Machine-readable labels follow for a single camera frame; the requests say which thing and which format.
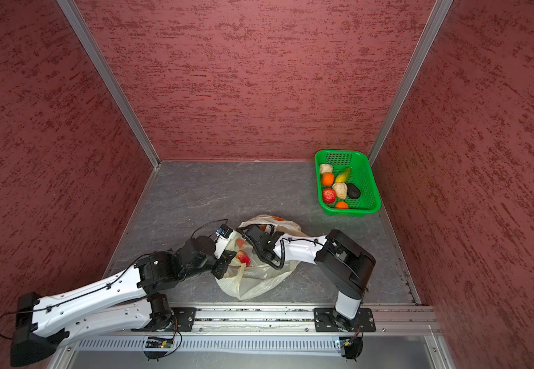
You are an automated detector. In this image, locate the translucent yellow plastic bag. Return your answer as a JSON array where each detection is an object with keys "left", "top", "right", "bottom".
[{"left": 215, "top": 215, "right": 306, "bottom": 301}]

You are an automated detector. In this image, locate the beige round fruit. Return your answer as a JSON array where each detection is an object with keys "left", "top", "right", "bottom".
[
  {"left": 319, "top": 163, "right": 334, "bottom": 175},
  {"left": 331, "top": 182, "right": 348, "bottom": 200}
]

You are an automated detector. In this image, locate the yellow green mango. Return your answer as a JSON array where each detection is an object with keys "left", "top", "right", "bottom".
[{"left": 335, "top": 167, "right": 351, "bottom": 183}]

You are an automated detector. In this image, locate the green plastic basket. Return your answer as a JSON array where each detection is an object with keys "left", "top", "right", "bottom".
[{"left": 314, "top": 150, "right": 382, "bottom": 217}]

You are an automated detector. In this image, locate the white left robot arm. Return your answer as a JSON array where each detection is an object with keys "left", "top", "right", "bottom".
[{"left": 10, "top": 234, "right": 236, "bottom": 367}]

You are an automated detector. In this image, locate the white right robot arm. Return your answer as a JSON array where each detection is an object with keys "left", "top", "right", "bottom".
[{"left": 236, "top": 224, "right": 376, "bottom": 333}]

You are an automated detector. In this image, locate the round orange fruit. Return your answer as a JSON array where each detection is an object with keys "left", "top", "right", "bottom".
[{"left": 321, "top": 172, "right": 335, "bottom": 187}]

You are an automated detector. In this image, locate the beige round fruit in basket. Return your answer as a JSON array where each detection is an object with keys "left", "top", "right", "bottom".
[{"left": 319, "top": 163, "right": 334, "bottom": 175}]

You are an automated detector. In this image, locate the black avocado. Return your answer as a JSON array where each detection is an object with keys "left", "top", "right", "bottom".
[{"left": 346, "top": 183, "right": 362, "bottom": 199}]

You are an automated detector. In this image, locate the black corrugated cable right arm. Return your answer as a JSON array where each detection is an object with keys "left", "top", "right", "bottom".
[{"left": 238, "top": 228, "right": 287, "bottom": 271}]

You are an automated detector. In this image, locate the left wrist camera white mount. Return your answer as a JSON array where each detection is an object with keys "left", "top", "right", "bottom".
[{"left": 214, "top": 223, "right": 233, "bottom": 259}]

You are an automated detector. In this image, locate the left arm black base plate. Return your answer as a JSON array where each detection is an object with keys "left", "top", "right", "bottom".
[{"left": 132, "top": 307, "right": 197, "bottom": 333}]

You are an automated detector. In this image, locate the left controller board with wires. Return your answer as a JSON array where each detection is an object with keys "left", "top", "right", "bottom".
[{"left": 143, "top": 317, "right": 183, "bottom": 361}]

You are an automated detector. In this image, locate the controller board with wires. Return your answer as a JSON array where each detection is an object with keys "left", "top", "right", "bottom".
[
  {"left": 143, "top": 317, "right": 183, "bottom": 361},
  {"left": 339, "top": 329, "right": 363, "bottom": 361}
]

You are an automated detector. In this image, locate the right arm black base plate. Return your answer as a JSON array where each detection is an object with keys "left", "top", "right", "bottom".
[{"left": 313, "top": 307, "right": 376, "bottom": 334}]

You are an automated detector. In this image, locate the right controller board with wires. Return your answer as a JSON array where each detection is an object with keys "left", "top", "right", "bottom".
[{"left": 339, "top": 329, "right": 363, "bottom": 361}]

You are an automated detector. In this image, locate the perforated cable duct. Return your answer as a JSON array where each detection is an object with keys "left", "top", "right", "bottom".
[{"left": 77, "top": 335, "right": 339, "bottom": 355}]

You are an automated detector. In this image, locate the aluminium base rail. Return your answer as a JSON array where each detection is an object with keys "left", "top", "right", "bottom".
[{"left": 182, "top": 304, "right": 442, "bottom": 336}]

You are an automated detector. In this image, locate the aluminium corner post left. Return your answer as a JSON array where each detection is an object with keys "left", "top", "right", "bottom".
[{"left": 56, "top": 0, "right": 162, "bottom": 172}]

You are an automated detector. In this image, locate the aluminium corner post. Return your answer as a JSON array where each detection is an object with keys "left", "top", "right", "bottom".
[
  {"left": 368, "top": 0, "right": 453, "bottom": 166},
  {"left": 56, "top": 0, "right": 162, "bottom": 172}
]

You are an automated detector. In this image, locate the aluminium corner post right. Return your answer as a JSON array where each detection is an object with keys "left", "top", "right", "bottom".
[{"left": 368, "top": 0, "right": 453, "bottom": 166}]

